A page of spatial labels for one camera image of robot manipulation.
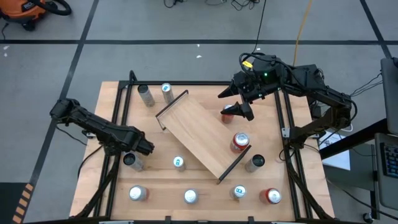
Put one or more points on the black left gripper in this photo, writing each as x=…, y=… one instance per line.
x=143, y=145

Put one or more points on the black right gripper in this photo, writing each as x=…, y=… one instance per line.
x=253, y=85

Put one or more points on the red can white nutrition label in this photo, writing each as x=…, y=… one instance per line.
x=227, y=119

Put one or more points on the red orange Fanta can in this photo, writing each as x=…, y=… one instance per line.
x=241, y=139
x=273, y=196

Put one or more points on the silver red raspberry lime can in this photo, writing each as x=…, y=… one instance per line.
x=136, y=193
x=190, y=196

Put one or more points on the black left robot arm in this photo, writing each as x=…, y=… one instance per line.
x=93, y=124

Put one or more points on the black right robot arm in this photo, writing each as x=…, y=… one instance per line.
x=326, y=93

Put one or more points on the slim silver can black lid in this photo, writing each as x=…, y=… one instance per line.
x=143, y=89
x=130, y=159
x=258, y=160

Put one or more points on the slim silver can blue tab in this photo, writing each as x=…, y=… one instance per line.
x=239, y=191
x=178, y=161
x=166, y=88

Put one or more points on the white paper sheet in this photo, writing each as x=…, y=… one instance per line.
x=340, y=158

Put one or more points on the black diagonal beam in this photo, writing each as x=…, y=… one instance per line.
x=357, y=140

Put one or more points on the black mat orange hazard stripes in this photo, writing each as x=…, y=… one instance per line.
x=9, y=202

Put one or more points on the grey desk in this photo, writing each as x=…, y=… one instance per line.
x=381, y=193
x=390, y=93

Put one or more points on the black keyboard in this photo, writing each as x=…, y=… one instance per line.
x=391, y=158

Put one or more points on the orange shop vacuum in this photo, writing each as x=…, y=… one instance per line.
x=18, y=9

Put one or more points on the silver metal bracket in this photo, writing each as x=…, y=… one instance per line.
x=286, y=132
x=89, y=134

